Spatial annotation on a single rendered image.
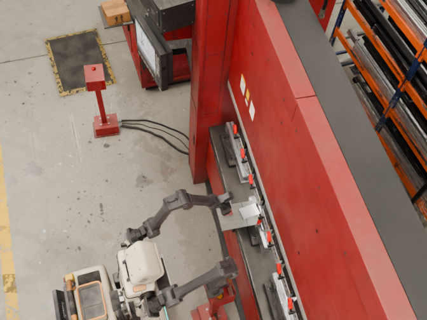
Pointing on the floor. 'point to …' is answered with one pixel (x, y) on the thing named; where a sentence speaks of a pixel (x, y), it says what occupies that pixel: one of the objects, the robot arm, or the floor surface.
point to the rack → (394, 73)
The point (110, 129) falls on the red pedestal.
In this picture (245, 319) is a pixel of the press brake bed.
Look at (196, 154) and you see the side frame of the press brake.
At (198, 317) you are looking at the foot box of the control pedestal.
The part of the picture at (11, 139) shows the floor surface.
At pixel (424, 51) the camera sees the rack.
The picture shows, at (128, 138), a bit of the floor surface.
